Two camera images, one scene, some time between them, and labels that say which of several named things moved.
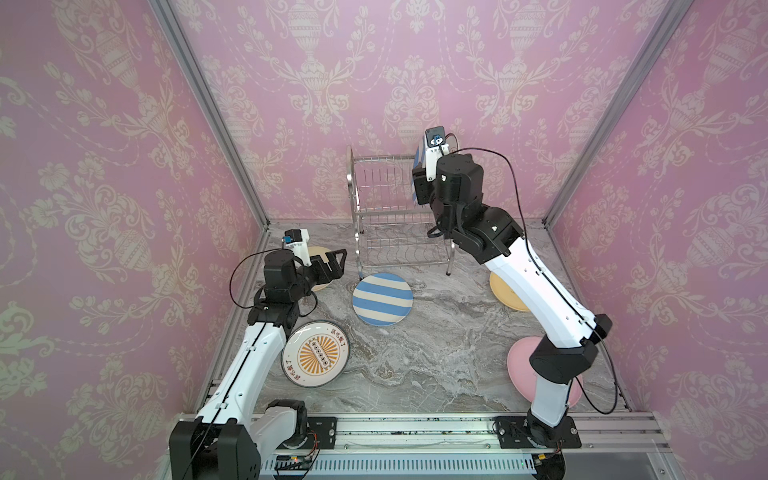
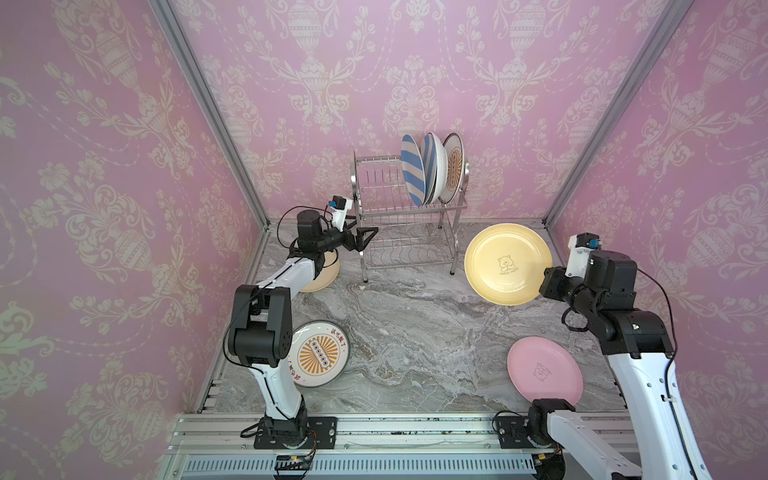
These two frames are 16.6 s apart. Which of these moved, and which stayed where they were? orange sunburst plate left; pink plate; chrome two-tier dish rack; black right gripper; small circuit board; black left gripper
Moved: black left gripper; black right gripper
Stayed: pink plate; small circuit board; orange sunburst plate left; chrome two-tier dish rack
